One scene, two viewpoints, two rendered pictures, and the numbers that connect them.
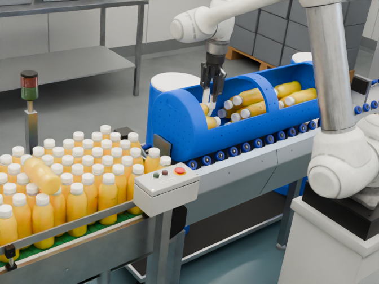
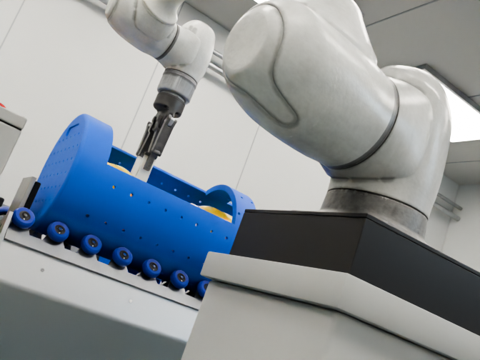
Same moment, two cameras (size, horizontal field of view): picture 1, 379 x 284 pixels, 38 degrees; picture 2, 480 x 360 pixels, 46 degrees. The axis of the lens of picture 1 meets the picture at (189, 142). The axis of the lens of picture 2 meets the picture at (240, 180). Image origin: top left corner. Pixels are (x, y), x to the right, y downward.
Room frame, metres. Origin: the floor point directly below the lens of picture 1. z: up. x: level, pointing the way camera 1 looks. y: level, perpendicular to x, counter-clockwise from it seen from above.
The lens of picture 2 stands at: (0.78, -0.60, 0.91)
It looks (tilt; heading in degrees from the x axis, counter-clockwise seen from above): 14 degrees up; 13
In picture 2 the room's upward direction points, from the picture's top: 20 degrees clockwise
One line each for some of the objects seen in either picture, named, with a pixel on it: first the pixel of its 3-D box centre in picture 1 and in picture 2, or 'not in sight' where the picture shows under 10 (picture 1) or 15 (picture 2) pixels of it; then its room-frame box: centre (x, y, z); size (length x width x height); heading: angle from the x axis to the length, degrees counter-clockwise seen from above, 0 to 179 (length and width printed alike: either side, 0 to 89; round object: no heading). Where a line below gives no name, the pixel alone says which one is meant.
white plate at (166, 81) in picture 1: (179, 83); not in sight; (2.53, 0.09, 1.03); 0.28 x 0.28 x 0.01
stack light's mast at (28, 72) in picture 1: (29, 92); not in sight; (1.90, 0.63, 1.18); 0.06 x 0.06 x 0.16
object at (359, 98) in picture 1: (358, 91); not in sight; (2.79, -0.88, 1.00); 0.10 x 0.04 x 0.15; 43
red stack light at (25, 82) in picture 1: (29, 80); not in sight; (1.90, 0.63, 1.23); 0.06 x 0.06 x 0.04
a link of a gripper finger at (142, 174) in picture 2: (212, 101); (144, 170); (2.03, -0.07, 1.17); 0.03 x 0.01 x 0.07; 132
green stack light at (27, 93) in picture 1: (29, 91); not in sight; (1.90, 0.63, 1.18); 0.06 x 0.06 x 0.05
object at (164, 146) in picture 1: (162, 152); (21, 205); (1.89, 0.10, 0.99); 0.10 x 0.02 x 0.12; 43
